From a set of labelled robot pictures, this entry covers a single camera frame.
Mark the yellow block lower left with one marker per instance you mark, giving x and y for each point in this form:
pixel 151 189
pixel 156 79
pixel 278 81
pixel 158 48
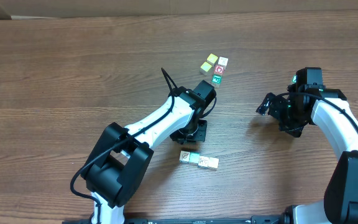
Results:
pixel 206 68

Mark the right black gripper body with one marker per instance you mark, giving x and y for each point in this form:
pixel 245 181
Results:
pixel 272 106

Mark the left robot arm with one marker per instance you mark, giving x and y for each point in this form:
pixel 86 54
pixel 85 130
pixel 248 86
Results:
pixel 118 162

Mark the yellow plain wooden block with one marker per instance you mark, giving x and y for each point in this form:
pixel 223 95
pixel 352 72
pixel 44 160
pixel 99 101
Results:
pixel 213 163

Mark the red circle block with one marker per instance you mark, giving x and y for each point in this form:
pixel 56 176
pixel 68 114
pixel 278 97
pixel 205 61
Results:
pixel 219 70

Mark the white block top right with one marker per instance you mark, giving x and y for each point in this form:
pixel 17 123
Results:
pixel 223 61

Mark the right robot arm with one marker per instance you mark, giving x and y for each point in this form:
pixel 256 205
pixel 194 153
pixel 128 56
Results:
pixel 308 101

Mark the white block blue side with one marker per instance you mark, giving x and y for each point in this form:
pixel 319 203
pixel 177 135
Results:
pixel 184 157

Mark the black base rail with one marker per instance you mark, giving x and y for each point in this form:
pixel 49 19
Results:
pixel 216 220

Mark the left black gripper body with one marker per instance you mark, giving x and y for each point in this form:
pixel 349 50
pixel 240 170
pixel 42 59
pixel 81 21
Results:
pixel 194 133

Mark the green picture block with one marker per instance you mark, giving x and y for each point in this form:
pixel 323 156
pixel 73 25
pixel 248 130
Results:
pixel 216 80

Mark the white block blue H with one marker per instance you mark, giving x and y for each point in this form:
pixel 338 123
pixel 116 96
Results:
pixel 203 161

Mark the yellow block upper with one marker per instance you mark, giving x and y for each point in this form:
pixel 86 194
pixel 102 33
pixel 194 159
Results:
pixel 212 59

